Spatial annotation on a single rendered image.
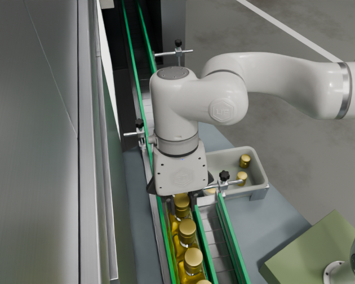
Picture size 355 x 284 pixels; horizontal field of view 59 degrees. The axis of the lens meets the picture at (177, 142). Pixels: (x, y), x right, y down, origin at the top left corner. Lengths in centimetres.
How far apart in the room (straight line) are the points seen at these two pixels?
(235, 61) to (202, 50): 249
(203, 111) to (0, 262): 34
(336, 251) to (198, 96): 75
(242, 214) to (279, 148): 124
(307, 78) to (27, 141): 39
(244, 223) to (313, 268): 24
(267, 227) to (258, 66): 68
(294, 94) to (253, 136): 180
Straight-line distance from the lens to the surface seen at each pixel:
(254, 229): 111
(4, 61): 25
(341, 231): 112
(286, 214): 116
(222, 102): 45
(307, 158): 232
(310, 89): 50
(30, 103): 28
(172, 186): 59
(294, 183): 217
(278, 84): 56
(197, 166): 57
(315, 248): 106
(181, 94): 47
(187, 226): 63
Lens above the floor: 174
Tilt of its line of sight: 51 degrees down
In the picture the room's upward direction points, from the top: straight up
